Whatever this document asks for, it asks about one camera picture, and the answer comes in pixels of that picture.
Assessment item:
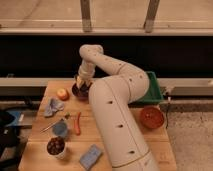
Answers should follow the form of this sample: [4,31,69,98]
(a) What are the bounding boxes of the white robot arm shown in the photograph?
[79,45,160,171]

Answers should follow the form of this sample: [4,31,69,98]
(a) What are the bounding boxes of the orange bowl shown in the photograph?
[139,106,164,129]

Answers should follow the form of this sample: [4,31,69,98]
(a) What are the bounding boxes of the apple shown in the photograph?
[56,88,69,101]

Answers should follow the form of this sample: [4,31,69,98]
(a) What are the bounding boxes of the crumpled blue cloth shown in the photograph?
[44,98,64,117]

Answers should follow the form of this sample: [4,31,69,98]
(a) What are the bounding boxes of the metal spoon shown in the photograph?
[41,113,71,132]

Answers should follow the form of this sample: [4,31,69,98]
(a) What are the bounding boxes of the orange carrot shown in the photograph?
[74,112,81,135]

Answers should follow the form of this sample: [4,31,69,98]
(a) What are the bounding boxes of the blue cup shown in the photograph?
[52,121,68,138]

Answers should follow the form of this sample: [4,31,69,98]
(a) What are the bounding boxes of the wooden table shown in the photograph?
[18,80,177,171]

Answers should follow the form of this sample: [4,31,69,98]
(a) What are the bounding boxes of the green plastic bin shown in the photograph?
[136,71,164,105]

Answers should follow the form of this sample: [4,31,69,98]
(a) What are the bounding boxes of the white cup of grapes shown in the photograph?
[46,136,66,159]

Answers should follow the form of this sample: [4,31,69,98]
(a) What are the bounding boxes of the blue sponge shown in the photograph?
[79,144,102,171]

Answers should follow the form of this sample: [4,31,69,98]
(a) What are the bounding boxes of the dark equipment at left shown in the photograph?
[0,110,22,168]

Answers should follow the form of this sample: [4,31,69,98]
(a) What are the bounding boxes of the black cable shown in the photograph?
[161,87,172,130]

